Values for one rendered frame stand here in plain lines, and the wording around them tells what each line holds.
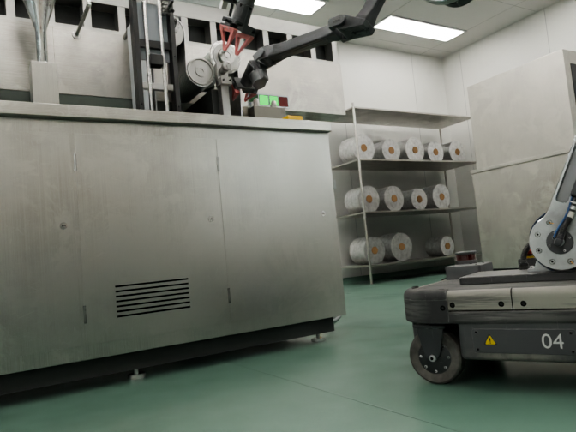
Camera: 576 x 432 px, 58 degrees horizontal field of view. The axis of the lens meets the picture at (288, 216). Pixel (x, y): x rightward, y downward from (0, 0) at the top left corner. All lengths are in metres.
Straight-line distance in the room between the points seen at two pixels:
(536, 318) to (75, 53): 2.08
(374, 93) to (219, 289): 4.94
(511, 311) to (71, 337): 1.25
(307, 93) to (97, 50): 1.12
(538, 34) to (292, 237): 5.12
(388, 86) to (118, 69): 4.64
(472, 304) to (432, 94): 6.04
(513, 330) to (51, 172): 1.38
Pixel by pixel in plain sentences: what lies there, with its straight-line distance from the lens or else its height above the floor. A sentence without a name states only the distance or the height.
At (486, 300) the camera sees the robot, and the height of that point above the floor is 0.22.
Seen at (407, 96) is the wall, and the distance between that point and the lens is 6.93.
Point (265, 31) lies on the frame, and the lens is 2.98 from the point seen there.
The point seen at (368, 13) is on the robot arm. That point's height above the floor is 1.20.
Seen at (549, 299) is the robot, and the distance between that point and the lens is 1.30.
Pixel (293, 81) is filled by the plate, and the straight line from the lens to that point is 2.95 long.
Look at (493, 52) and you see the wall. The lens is 7.06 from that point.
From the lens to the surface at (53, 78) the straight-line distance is 2.22.
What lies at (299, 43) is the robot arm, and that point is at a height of 1.18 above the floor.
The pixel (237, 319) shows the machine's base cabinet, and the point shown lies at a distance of 1.93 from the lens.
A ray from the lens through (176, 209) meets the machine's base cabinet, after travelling 1.85.
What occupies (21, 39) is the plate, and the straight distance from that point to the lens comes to 2.55.
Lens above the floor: 0.36
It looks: 4 degrees up
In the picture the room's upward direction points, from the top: 5 degrees counter-clockwise
